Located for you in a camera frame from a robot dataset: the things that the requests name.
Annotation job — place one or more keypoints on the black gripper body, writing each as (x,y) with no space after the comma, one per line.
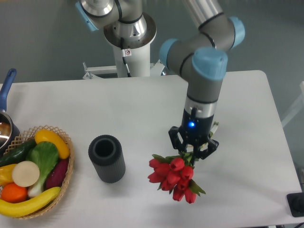
(195,129)

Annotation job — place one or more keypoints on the red tulip bouquet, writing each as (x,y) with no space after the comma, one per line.
(175,173)

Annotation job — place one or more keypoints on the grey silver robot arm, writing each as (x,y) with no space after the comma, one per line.
(201,61)

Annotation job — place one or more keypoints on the dark grey ribbed vase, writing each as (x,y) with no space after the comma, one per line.
(106,155)

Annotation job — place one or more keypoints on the black device at edge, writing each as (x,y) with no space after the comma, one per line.
(296,204)

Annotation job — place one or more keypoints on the purple sweet potato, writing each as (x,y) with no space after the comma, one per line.
(56,177)

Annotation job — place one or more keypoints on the green bok choy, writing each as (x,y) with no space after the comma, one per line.
(45,156)

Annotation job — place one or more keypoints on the yellow squash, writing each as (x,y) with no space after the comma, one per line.
(45,135)

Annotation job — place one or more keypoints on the woven wicker basket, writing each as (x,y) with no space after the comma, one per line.
(30,134)

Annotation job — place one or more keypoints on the cream round slice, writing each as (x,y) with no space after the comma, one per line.
(25,174)

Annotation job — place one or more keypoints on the green cucumber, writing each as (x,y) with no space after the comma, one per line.
(17,154)

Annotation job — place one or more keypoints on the orange fruit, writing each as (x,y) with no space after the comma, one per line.
(14,193)

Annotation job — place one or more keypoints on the yellow bell pepper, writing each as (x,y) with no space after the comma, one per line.
(6,174)

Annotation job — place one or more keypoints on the yellow banana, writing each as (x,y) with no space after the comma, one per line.
(16,210)

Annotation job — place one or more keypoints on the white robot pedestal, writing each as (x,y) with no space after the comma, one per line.
(131,46)

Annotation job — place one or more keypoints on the blue handled saucepan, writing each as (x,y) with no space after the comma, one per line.
(8,130)

